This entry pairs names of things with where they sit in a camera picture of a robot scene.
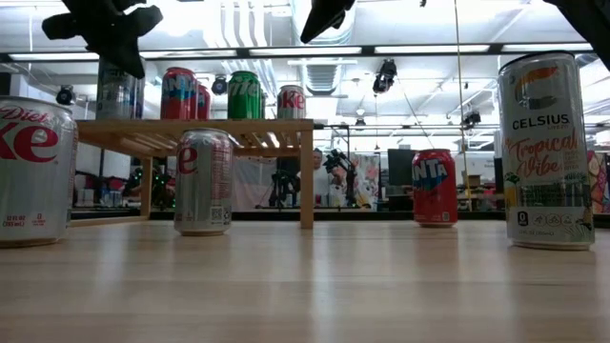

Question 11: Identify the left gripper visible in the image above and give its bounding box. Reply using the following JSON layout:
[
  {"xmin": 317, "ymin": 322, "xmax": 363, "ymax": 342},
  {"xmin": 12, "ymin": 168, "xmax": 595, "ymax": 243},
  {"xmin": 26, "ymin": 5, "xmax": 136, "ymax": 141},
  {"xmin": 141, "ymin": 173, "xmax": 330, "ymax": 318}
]
[{"xmin": 41, "ymin": 0, "xmax": 164, "ymax": 80}]

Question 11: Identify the orange-red Fanta can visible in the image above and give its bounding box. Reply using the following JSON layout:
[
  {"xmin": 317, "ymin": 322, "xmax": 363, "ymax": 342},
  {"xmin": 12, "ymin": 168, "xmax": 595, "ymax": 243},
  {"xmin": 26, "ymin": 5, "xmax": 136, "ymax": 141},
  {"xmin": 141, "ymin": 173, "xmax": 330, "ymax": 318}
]
[
  {"xmin": 159, "ymin": 66, "xmax": 199, "ymax": 121},
  {"xmin": 411, "ymin": 148, "xmax": 459, "ymax": 229},
  {"xmin": 196, "ymin": 83, "xmax": 212, "ymax": 121}
]

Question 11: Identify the silver Diet Coke can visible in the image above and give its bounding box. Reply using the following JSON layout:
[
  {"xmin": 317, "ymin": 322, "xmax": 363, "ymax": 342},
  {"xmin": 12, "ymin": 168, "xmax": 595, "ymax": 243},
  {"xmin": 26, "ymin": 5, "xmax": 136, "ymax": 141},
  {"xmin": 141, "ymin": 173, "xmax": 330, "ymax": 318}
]
[
  {"xmin": 276, "ymin": 84, "xmax": 308, "ymax": 121},
  {"xmin": 0, "ymin": 95, "xmax": 79, "ymax": 249},
  {"xmin": 173, "ymin": 127, "xmax": 234, "ymax": 238}
]

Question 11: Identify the wooden slatted shelf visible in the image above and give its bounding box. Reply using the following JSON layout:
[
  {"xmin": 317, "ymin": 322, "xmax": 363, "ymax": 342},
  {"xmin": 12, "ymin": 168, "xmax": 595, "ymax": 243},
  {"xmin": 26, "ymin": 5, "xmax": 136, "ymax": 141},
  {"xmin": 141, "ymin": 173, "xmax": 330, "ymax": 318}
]
[{"xmin": 71, "ymin": 118, "xmax": 315, "ymax": 231}]

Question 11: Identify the background robot station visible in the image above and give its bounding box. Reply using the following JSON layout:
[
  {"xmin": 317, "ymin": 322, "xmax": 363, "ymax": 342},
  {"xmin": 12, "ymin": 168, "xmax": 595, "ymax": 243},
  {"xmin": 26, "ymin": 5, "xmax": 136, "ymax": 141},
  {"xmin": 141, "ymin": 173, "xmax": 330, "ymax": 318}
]
[{"xmin": 71, "ymin": 161, "xmax": 175, "ymax": 212}]

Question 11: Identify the person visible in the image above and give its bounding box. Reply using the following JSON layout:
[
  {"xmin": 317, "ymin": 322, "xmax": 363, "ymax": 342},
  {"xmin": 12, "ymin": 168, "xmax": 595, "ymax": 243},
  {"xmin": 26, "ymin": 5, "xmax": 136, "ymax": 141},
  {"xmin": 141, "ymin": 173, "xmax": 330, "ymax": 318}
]
[{"xmin": 312, "ymin": 147, "xmax": 333, "ymax": 209}]

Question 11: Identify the black background monitor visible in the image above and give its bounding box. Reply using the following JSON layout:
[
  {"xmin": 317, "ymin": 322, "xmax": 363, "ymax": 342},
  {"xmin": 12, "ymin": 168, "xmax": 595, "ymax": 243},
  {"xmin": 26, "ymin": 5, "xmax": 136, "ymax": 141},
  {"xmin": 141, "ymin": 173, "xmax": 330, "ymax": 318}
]
[{"xmin": 386, "ymin": 148, "xmax": 415, "ymax": 188}]

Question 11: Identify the floral patterned panel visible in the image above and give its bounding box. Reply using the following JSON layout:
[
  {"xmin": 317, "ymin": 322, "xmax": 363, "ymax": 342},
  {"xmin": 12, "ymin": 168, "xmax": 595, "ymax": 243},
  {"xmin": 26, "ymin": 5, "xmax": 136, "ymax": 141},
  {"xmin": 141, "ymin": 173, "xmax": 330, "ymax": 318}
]
[{"xmin": 328, "ymin": 151, "xmax": 382, "ymax": 211}]

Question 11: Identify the white background sheet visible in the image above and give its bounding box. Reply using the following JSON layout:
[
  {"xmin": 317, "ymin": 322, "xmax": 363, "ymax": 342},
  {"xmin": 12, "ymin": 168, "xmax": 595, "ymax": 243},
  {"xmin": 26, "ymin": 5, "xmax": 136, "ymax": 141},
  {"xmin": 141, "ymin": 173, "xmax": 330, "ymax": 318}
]
[{"xmin": 232, "ymin": 156, "xmax": 287, "ymax": 213}]

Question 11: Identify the brown cardboard box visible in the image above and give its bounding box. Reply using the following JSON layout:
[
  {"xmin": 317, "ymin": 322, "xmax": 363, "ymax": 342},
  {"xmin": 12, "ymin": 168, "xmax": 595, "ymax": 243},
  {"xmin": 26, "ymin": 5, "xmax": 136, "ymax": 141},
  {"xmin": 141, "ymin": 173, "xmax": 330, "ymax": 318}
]
[{"xmin": 460, "ymin": 171, "xmax": 485, "ymax": 190}]

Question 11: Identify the colourful patterned panel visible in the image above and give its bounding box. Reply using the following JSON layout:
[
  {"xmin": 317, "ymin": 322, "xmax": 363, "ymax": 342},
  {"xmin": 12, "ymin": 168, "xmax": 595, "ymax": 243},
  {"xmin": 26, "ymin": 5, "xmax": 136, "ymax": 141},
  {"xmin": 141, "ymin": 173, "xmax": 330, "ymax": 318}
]
[{"xmin": 586, "ymin": 150, "xmax": 610, "ymax": 215}]

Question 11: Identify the black overhead frame bar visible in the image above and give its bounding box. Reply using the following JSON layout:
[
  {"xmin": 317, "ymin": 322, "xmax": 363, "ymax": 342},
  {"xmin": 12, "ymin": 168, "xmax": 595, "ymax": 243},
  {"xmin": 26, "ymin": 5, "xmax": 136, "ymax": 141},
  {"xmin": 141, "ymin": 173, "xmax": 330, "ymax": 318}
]
[{"xmin": 0, "ymin": 42, "xmax": 610, "ymax": 64}]

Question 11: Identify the thin hanging yellow cord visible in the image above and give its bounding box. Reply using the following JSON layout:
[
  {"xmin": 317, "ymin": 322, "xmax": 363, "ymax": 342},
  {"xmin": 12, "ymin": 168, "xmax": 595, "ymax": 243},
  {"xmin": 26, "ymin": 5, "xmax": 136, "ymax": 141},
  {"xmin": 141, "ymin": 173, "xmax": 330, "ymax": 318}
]
[{"xmin": 452, "ymin": 0, "xmax": 474, "ymax": 212}]

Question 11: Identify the black aluminium table frame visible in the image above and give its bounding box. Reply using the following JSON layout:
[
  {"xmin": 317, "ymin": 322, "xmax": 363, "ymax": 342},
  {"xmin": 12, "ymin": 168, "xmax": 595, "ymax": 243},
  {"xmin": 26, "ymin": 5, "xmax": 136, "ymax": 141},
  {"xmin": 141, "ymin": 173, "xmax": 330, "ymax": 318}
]
[{"xmin": 71, "ymin": 209, "xmax": 610, "ymax": 230}]

